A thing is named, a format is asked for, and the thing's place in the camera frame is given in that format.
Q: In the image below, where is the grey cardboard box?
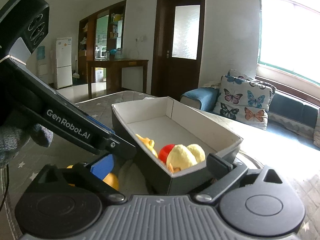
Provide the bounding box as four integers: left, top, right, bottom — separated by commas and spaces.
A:
112, 96, 244, 195

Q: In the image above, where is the crumpled beige cloth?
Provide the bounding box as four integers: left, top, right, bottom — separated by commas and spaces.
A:
203, 81, 221, 90

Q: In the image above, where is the white refrigerator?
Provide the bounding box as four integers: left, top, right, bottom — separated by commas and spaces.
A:
55, 37, 73, 90

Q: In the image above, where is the blue sofa armrest cover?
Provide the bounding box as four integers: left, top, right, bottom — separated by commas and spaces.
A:
180, 87, 220, 110

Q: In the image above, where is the person's left hand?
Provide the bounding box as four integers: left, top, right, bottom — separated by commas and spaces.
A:
0, 122, 54, 168

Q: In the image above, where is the dark sofa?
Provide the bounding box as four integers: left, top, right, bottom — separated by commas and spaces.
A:
267, 76, 320, 150

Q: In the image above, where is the yellow plush toy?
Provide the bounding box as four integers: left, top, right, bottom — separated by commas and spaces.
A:
166, 144, 206, 173

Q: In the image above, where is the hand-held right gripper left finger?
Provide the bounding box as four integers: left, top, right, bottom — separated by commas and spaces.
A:
30, 154, 127, 203

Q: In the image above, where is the red ball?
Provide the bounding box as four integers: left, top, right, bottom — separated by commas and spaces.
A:
159, 144, 177, 162

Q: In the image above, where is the black cable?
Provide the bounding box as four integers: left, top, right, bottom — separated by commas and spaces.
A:
0, 166, 10, 210

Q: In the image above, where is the bright window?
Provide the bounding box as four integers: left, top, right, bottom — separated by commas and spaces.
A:
257, 0, 320, 85

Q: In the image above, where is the yellow duck toy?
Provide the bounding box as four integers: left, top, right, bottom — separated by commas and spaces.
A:
136, 134, 158, 158

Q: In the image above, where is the white box under table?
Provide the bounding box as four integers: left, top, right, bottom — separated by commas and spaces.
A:
94, 67, 105, 83

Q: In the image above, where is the white water dispenser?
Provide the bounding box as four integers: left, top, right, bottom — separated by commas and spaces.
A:
37, 46, 49, 77

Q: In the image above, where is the dark wooden door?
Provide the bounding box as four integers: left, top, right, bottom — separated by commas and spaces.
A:
151, 0, 206, 97

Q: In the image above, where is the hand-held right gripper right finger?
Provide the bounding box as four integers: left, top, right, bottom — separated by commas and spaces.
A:
195, 153, 288, 203

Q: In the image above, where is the grey quilted star table cover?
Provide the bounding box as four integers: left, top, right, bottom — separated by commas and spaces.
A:
0, 91, 320, 240

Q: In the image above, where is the butterfly print cushion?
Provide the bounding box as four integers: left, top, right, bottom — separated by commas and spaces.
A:
213, 69, 277, 130

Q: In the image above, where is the wooden shelf cabinet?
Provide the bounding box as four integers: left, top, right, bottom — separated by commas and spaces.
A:
78, 0, 127, 84

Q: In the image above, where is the orange yellow round toy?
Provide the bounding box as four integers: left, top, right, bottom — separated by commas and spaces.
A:
66, 164, 120, 190

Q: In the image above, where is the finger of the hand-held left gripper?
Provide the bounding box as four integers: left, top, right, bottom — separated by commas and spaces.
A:
82, 114, 115, 134
105, 134, 137, 160

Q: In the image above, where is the dark wooden console table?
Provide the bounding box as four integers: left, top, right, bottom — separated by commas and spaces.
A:
87, 59, 149, 99

